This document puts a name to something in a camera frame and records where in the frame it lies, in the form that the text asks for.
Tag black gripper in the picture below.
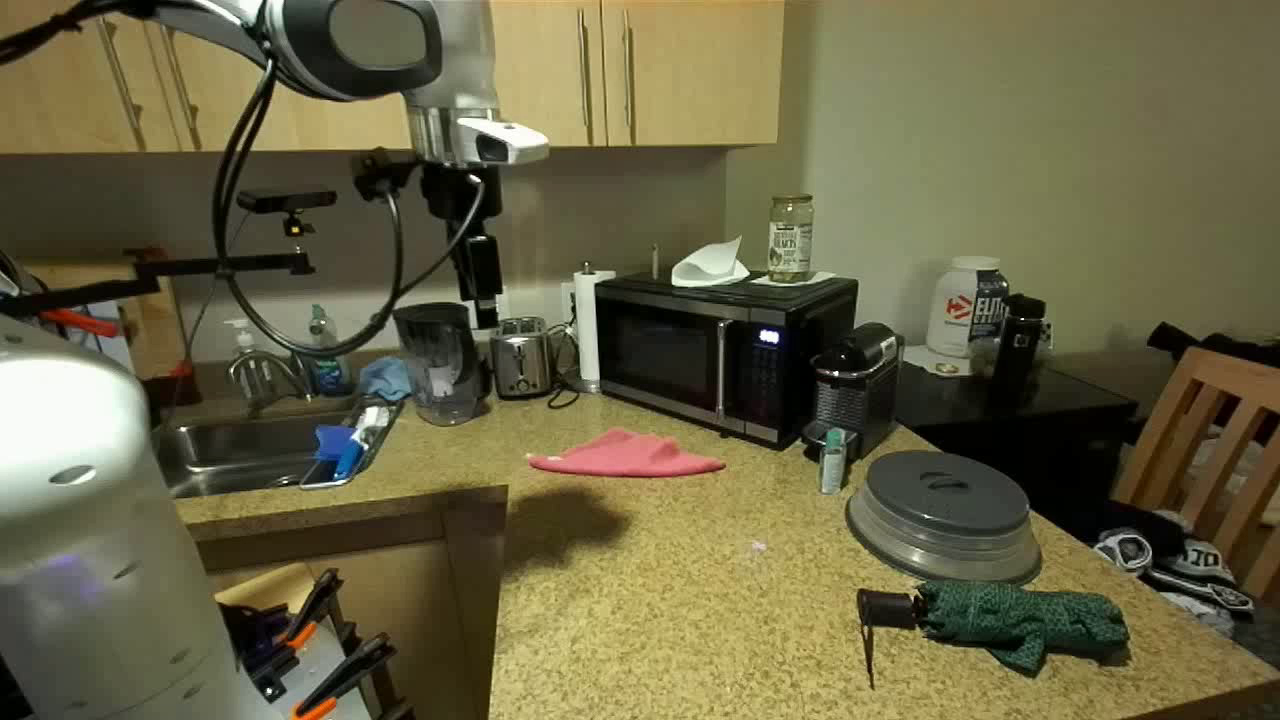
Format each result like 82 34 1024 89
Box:
422 160 510 334

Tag pink cloth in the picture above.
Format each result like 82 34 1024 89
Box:
520 427 733 479

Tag silver toaster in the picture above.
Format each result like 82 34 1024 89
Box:
490 315 561 401

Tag blue rag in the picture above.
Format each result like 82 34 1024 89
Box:
357 352 422 408

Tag green dish soap bottle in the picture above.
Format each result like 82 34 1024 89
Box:
300 302 354 401

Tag black microwave oven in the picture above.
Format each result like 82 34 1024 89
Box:
593 274 859 451

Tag blue dish brush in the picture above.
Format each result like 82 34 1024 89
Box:
306 401 396 494

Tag steel sink faucet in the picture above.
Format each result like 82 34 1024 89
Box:
226 349 315 414

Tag clear soap dispenser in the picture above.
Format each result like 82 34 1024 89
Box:
222 315 272 404

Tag steel kitchen sink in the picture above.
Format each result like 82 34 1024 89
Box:
152 396 404 502

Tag wooden counter base cabinet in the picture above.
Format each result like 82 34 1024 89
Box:
184 483 512 720

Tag glass jar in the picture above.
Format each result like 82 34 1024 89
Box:
764 194 815 285

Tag black coffee maker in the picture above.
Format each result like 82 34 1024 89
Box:
802 319 906 463

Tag small green-capped bottle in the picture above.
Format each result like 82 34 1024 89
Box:
815 424 851 502

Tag white plastic jug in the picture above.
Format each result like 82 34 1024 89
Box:
925 252 1008 380

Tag grey plastic dome cover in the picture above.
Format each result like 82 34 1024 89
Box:
843 448 1046 590

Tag black drink bottle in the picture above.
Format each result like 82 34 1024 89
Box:
991 291 1054 404

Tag black side table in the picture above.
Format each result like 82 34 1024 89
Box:
891 357 1144 538

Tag green folded umbrella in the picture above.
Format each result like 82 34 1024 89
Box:
851 575 1133 694

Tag dark garment on chair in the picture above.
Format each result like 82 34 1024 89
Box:
1144 315 1280 377

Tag wooden chair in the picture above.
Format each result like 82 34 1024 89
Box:
1109 344 1280 603

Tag black and white bag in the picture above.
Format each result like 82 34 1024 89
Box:
1094 496 1264 624

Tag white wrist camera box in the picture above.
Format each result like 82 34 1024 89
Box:
455 115 553 170

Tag black camera on rod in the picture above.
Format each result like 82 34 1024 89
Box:
0 190 340 325

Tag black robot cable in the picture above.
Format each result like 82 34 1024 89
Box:
209 55 494 359

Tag light wooden wall cabinets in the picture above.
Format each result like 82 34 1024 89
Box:
0 0 788 158

